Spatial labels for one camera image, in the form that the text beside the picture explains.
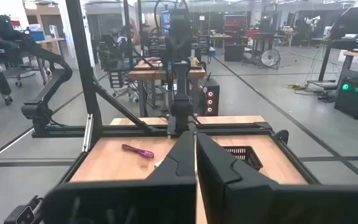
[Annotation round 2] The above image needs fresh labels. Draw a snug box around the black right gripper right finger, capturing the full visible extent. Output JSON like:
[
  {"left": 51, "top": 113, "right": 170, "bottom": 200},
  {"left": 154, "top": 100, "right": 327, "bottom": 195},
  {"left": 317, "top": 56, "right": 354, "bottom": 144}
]
[{"left": 196, "top": 132, "right": 358, "bottom": 224}]

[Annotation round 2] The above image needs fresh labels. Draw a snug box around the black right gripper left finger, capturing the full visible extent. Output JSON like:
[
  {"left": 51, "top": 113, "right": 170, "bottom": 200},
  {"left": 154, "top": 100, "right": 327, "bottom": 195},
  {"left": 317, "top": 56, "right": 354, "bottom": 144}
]
[{"left": 42, "top": 130, "right": 198, "bottom": 224}]

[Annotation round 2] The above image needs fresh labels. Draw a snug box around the blue storage bin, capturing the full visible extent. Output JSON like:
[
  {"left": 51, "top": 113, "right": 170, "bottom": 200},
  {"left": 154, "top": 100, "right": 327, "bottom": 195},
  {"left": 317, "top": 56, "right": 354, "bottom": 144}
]
[{"left": 29, "top": 29, "right": 46, "bottom": 42}]

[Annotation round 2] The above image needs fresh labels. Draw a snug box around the black plastic basket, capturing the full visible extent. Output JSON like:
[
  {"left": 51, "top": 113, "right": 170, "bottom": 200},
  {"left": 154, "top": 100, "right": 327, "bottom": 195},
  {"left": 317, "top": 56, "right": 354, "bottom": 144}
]
[{"left": 222, "top": 145, "right": 264, "bottom": 171}]

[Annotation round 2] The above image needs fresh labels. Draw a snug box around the computer tower with pink lights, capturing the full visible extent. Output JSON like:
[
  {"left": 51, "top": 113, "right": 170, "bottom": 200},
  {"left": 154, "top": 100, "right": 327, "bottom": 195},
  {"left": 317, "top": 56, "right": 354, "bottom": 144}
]
[{"left": 198, "top": 77, "right": 221, "bottom": 117}]

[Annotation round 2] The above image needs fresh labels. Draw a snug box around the wooden workbench with black legs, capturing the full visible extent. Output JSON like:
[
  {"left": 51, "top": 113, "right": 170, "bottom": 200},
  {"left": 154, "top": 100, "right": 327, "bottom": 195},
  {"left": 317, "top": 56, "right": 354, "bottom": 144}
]
[{"left": 128, "top": 58, "right": 207, "bottom": 118}]

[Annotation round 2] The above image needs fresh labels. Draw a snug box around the computer tower with green lights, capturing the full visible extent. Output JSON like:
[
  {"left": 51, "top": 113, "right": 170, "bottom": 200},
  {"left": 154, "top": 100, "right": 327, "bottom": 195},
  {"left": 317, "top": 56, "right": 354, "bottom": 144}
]
[{"left": 334, "top": 77, "right": 358, "bottom": 121}]

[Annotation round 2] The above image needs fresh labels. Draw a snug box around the round floor fan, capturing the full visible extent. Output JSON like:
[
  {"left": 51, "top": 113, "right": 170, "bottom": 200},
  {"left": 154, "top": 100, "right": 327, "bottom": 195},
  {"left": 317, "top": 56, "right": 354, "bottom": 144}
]
[{"left": 260, "top": 49, "right": 282, "bottom": 70}]

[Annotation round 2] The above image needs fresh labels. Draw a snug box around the black floor cabinet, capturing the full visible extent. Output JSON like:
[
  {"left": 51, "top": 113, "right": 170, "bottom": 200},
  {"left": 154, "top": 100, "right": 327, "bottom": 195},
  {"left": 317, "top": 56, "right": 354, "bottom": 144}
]
[{"left": 224, "top": 44, "right": 246, "bottom": 62}]

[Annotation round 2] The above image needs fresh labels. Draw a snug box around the black standing desk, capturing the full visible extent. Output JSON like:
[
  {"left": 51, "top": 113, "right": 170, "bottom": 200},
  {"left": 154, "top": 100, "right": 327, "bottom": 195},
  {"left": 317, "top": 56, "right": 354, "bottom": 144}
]
[{"left": 308, "top": 37, "right": 358, "bottom": 91}]

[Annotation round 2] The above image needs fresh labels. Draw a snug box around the large black monitor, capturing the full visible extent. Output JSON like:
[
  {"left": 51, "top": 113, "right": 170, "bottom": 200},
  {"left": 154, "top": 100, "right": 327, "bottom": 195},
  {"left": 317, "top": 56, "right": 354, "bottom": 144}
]
[{"left": 329, "top": 5, "right": 358, "bottom": 41}]

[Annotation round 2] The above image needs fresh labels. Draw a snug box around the black office chair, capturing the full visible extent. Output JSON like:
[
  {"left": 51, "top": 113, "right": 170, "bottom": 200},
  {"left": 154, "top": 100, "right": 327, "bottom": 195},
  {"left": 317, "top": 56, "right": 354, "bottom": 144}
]
[{"left": 0, "top": 14, "right": 27, "bottom": 106}]

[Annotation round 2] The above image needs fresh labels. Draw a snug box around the magenta coiled cable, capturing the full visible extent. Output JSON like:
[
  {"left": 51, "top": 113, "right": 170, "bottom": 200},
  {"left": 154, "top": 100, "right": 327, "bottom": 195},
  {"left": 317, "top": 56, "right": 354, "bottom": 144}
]
[{"left": 121, "top": 143, "right": 155, "bottom": 159}]

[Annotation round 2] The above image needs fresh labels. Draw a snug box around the black mount block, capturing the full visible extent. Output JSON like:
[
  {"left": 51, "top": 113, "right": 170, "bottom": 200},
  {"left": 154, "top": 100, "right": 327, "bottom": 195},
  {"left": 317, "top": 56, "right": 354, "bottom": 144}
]
[{"left": 3, "top": 195, "right": 43, "bottom": 224}]

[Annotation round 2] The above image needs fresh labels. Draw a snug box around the black aluminium rig frame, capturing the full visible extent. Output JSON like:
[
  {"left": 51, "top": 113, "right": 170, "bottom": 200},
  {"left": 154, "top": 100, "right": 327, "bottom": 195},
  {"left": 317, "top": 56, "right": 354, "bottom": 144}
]
[{"left": 29, "top": 0, "right": 321, "bottom": 187}]

